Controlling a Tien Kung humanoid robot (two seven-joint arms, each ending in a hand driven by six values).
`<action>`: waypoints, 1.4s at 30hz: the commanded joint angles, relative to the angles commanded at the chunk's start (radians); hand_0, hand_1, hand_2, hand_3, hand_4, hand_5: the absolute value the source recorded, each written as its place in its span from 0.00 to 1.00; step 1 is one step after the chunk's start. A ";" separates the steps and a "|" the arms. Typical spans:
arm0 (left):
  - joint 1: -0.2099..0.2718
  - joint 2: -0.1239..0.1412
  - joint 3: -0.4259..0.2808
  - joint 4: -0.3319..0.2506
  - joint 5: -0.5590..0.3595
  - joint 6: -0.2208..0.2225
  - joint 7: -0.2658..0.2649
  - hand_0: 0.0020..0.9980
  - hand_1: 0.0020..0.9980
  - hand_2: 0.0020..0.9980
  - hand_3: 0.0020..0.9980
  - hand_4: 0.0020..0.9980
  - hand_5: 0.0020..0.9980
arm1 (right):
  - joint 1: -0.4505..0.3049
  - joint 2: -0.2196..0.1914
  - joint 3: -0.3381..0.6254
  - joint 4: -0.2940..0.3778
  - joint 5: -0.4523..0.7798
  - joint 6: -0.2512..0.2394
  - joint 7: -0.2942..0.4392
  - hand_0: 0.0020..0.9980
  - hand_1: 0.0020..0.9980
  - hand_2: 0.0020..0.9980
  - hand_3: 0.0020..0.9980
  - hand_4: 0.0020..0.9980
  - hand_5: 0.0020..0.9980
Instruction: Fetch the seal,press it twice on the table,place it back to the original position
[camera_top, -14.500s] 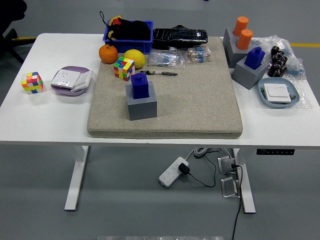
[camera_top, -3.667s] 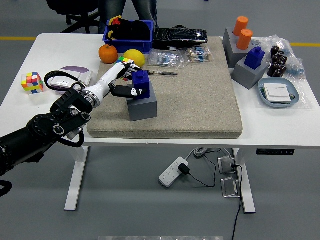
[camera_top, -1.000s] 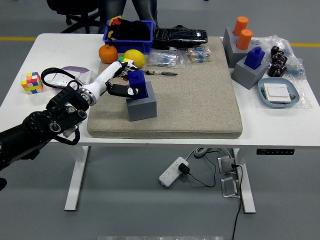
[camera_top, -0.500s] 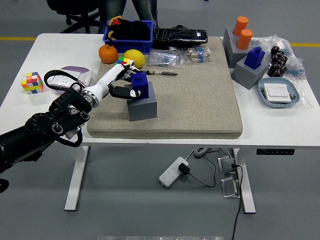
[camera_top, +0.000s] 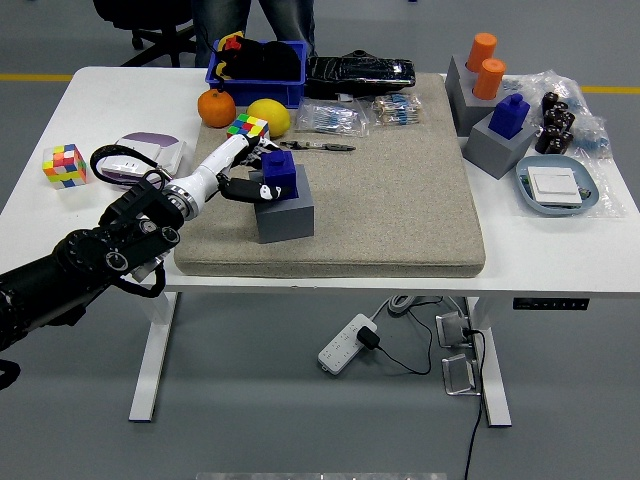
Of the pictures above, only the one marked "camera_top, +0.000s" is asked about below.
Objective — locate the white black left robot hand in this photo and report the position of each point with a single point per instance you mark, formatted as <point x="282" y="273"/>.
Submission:
<point x="215" y="160"/>

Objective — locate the blue seal stamp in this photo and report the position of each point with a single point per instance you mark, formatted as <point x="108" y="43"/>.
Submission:
<point x="507" y="120"/>
<point x="280" y="170"/>

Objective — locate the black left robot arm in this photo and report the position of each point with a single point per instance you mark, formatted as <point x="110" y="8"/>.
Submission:
<point x="95" y="250"/>

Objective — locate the grey cube seal holder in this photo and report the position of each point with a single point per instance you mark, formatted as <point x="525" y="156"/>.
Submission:
<point x="495" y="152"/>
<point x="287" y="222"/>

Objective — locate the grey double seal holder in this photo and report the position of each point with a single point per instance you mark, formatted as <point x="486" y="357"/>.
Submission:
<point x="465" y="110"/>

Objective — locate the orange cylinder seal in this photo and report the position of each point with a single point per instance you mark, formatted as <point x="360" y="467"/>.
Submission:
<point x="482" y="50"/>
<point x="490" y="77"/>

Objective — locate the colourful puzzle cube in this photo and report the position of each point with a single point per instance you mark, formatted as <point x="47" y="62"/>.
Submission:
<point x="65" y="167"/>
<point x="247" y="125"/>

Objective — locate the orange fruit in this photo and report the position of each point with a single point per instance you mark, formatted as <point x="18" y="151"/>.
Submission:
<point x="216" y="109"/>

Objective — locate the yellow lemon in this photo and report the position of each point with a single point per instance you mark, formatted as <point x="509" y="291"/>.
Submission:
<point x="270" y="117"/>

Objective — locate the purple dish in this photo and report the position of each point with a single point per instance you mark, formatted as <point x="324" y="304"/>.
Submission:
<point x="145" y="136"/>

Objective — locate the blue plastic bin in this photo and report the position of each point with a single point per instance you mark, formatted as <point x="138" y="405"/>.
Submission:
<point x="260" y="92"/>

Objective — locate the black pen tool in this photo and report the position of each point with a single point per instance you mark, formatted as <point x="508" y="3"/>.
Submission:
<point x="320" y="146"/>

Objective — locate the black cloth pouches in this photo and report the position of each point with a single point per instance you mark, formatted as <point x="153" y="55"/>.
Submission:
<point x="270" y="60"/>

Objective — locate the yellow red toy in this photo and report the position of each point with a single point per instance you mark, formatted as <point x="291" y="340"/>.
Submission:
<point x="231" y="42"/>

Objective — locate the bag of blue resistors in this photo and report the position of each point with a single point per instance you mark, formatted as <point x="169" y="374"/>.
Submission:
<point x="330" y="119"/>

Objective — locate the person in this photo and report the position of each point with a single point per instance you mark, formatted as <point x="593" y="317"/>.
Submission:
<point x="292" y="20"/>

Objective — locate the black office chair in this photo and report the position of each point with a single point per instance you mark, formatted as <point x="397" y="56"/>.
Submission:
<point x="150" y="12"/>

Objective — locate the beige fabric mat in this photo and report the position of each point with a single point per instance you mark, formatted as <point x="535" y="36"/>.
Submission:
<point x="375" y="210"/>

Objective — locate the black wrapped device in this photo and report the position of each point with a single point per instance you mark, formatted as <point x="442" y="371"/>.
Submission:
<point x="360" y="72"/>

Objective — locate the bag of brown resistors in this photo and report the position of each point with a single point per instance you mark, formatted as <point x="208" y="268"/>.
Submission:
<point x="398" y="111"/>

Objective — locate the white table leg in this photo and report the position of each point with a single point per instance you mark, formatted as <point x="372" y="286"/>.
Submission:
<point x="495" y="380"/>
<point x="150" y="360"/>

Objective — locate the white power strip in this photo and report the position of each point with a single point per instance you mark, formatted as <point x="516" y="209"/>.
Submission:
<point x="340" y="350"/>

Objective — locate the light blue dish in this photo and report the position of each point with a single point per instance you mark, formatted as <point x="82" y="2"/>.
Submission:
<point x="525" y="172"/>

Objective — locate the dark brown capacitor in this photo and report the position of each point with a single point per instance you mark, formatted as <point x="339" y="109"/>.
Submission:
<point x="544" y="145"/>
<point x="566" y="141"/>
<point x="566" y="121"/>
<point x="559" y="112"/>
<point x="551" y="101"/>
<point x="551" y="133"/>

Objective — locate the black table control panel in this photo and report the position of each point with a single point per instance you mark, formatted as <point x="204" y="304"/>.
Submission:
<point x="550" y="304"/>

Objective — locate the clear bag of blue parts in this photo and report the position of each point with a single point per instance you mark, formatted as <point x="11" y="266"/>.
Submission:
<point x="590" y="130"/>

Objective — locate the clear flat plastic bag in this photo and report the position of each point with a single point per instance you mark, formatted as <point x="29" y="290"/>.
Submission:
<point x="610" y="200"/>

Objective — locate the white switch panel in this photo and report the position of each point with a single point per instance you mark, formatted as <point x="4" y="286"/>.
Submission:
<point x="555" y="186"/>
<point x="172" y="152"/>

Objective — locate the white wall socket panel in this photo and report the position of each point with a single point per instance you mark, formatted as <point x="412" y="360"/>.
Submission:
<point x="122" y="165"/>

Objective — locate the metal foot bracket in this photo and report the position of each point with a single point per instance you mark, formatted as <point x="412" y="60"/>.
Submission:
<point x="460" y="375"/>
<point x="452" y="330"/>

